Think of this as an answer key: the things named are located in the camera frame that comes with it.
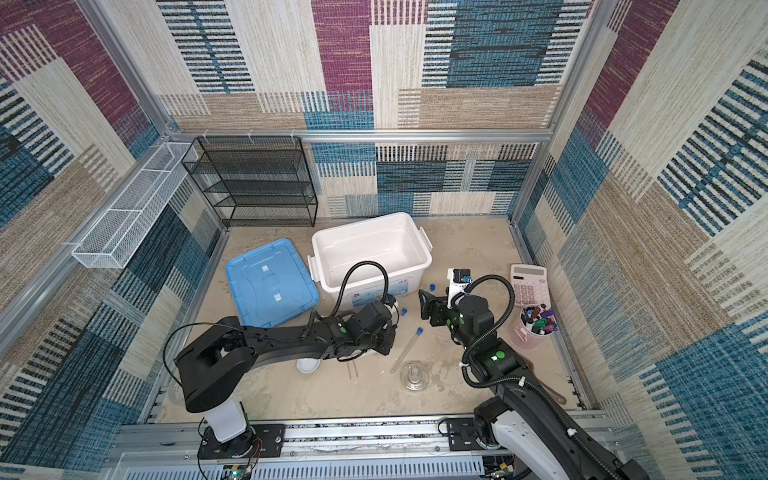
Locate black wire shelf rack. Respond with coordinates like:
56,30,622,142
181,136,319,228

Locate white mesh wall basket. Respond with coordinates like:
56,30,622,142
72,142,189,269

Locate white ceramic mortar bowl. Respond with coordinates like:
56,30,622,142
296,358,321,374

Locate pink cup of markers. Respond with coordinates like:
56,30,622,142
511,304,559,351

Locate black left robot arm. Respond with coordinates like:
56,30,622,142
168,260,397,445

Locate brown wooden tool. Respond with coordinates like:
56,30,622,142
541,383,568,405

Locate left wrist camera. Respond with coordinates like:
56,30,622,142
381,293,401,325

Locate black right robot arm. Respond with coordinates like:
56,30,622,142
419,268,648,479

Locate metal tweezers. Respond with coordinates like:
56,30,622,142
347,360,359,380

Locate pink calculator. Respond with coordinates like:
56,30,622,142
510,264,551,308

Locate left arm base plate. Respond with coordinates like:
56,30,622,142
197,424,286,460

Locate glass flask with stopper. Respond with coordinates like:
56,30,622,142
400,362,430,392

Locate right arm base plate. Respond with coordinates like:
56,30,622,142
438,416,500,452

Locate white plastic storage bin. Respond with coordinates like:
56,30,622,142
307,212,433,310

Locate blue plastic bin lid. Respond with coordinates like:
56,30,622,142
225,238,320,328

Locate clear tape roll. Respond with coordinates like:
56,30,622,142
167,380,185,407

